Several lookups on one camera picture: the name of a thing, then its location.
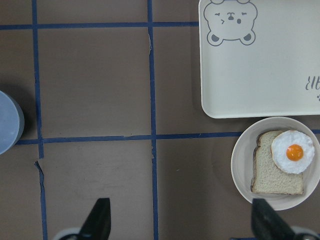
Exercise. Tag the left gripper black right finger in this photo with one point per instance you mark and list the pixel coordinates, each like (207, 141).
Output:
(266, 224)

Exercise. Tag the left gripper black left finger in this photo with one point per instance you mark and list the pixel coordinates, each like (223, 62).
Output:
(97, 225)

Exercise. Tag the cream round plate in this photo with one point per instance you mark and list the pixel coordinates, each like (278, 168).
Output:
(241, 164)

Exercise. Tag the bread slice under egg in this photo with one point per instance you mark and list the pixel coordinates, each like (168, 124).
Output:
(267, 178)

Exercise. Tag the fried egg toy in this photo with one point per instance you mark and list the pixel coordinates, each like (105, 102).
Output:
(292, 151)

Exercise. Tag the blue bowl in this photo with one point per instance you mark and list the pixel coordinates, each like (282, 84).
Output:
(12, 122)

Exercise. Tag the cream bear tray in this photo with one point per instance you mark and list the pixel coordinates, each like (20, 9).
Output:
(259, 58)

